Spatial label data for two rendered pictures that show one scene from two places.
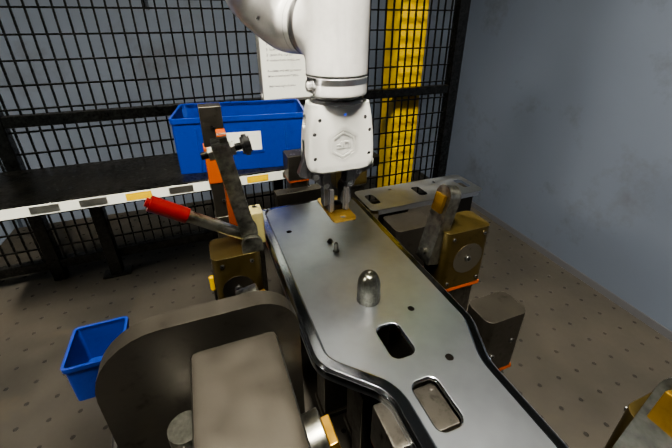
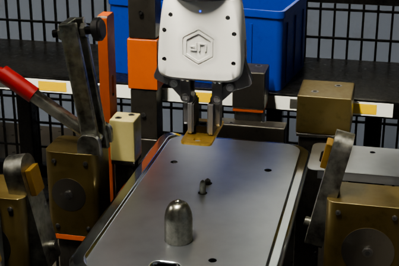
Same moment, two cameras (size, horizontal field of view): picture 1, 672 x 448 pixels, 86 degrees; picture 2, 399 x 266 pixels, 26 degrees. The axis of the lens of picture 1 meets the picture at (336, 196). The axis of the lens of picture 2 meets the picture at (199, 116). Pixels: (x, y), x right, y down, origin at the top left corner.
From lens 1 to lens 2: 0.64 m
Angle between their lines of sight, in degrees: 32
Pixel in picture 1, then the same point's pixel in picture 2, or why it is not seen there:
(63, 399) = not seen: outside the picture
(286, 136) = (251, 43)
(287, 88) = not seen: outside the picture
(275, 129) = not seen: hidden behind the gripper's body
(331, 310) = (130, 234)
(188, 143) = (125, 31)
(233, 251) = (71, 148)
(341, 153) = (196, 57)
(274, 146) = not seen: hidden behind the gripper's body
